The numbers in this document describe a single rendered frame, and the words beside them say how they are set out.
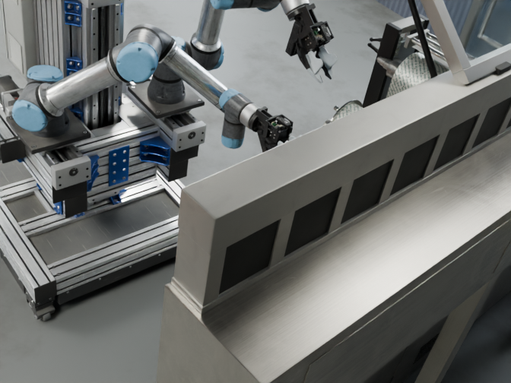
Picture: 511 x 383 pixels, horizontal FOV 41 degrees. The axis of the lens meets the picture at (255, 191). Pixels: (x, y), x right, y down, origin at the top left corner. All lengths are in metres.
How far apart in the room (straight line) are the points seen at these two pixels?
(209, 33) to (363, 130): 1.45
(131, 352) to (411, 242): 1.72
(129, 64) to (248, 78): 2.49
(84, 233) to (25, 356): 0.56
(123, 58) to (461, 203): 1.10
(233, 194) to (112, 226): 2.05
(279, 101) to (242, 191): 3.36
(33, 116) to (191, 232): 1.33
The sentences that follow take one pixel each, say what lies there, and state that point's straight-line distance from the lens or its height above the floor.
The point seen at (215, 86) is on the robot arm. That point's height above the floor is 1.10.
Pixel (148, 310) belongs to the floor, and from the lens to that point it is 3.01.
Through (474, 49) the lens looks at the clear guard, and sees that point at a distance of 1.55.
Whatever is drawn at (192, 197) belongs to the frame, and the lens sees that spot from 1.02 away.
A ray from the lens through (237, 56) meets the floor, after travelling 4.80.
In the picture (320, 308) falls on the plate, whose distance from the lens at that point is 1.20.
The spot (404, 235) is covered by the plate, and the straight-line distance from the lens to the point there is 1.38.
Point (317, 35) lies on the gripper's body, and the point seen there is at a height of 1.45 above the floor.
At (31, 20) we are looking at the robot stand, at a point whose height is 1.03.
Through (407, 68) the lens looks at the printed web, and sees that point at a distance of 2.07.
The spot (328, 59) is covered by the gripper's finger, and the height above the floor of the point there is 1.38.
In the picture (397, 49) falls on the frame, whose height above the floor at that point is 1.37.
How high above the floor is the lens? 2.33
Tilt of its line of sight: 40 degrees down
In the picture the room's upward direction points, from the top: 11 degrees clockwise
